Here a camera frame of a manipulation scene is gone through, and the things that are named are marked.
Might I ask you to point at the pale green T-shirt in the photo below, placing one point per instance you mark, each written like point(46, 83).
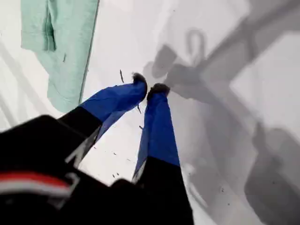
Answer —
point(68, 35)

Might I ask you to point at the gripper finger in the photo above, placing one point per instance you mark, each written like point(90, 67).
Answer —
point(159, 140)
point(112, 98)

